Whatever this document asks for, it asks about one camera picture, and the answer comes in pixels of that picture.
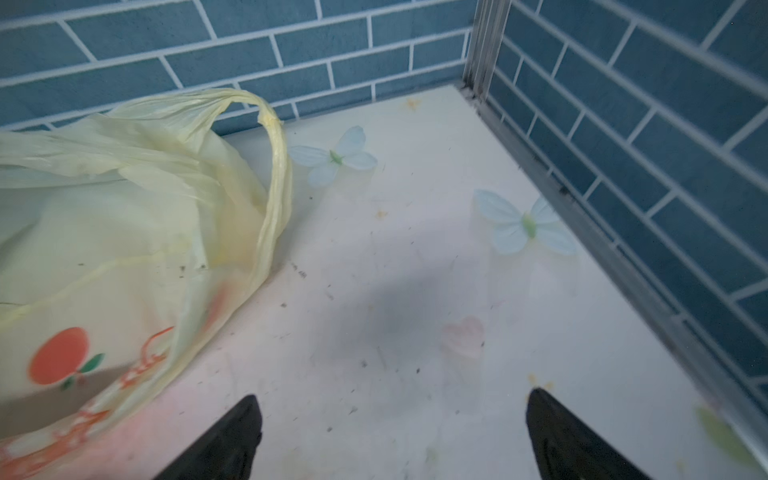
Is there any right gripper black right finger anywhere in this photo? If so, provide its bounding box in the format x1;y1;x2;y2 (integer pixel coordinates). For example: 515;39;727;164
526;388;649;480

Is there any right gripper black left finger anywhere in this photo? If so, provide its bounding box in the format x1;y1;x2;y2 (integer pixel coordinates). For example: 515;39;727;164
154;394;263;480

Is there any yellow plastic fruit-print bag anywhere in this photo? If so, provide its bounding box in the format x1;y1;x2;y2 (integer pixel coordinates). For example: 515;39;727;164
1;88;292;479

